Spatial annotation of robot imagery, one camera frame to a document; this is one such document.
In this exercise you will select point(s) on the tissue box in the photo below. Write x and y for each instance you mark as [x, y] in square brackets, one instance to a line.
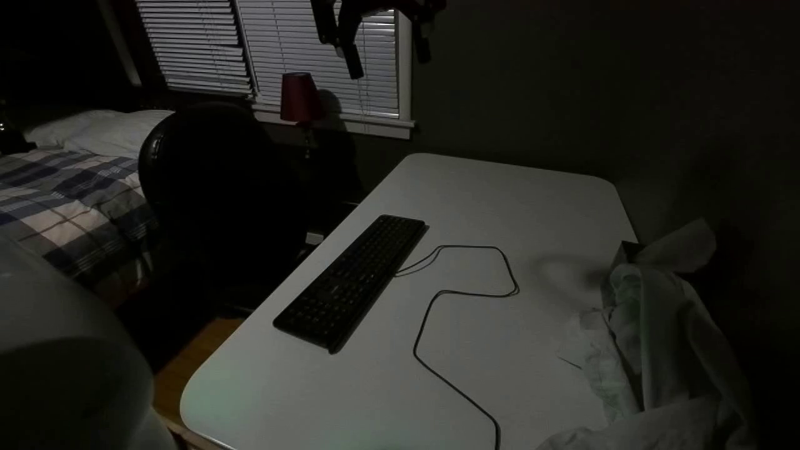
[681, 251]

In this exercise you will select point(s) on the white towel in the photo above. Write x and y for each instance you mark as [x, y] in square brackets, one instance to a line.
[659, 362]

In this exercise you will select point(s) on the white window blinds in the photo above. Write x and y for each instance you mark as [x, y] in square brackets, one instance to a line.
[247, 48]

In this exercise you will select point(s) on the black office chair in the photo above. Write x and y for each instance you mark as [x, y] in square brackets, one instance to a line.
[236, 203]

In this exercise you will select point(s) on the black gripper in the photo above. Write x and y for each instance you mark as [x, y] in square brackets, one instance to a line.
[347, 18]

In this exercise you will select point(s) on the white pillow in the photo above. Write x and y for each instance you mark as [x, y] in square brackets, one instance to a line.
[99, 131]

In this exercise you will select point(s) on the black keyboard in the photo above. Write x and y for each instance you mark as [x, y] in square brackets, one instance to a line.
[328, 311]

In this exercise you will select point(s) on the grey rounded foreground object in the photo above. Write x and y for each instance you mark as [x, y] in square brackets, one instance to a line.
[72, 377]

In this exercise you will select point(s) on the plaid bed blanket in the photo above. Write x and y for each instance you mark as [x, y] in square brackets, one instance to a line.
[78, 210]

